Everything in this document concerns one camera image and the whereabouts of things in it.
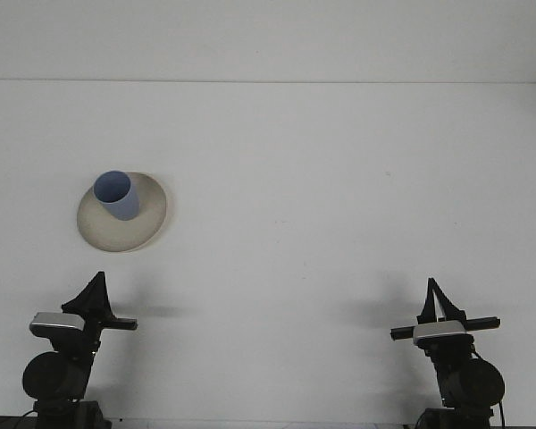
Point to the pale blue cup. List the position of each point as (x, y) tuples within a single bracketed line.
[(123, 207)]

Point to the pale round plate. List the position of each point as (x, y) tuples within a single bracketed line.
[(152, 210)]

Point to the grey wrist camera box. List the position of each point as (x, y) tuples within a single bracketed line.
[(440, 333), (56, 325)]

